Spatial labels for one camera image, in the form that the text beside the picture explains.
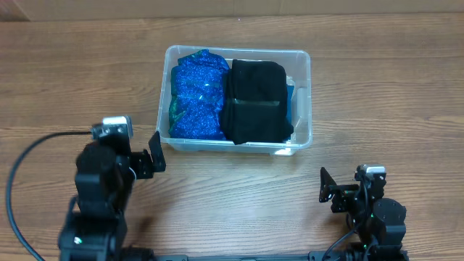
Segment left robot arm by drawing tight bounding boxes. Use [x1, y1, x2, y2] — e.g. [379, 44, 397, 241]
[58, 133, 166, 261]

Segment shiny blue sequin fabric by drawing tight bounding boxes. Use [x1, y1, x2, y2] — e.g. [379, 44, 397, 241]
[168, 49, 229, 141]

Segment blue denim jeans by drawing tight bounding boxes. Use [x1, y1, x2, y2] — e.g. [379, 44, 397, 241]
[285, 85, 294, 141]

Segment large black garment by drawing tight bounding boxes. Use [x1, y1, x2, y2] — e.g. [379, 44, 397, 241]
[220, 59, 294, 145]

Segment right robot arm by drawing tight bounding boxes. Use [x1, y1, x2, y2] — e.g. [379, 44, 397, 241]
[309, 164, 408, 261]

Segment clear plastic storage bin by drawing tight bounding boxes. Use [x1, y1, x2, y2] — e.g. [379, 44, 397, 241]
[157, 45, 313, 156]

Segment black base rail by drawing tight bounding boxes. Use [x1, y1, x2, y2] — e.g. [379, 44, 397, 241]
[120, 248, 409, 261]

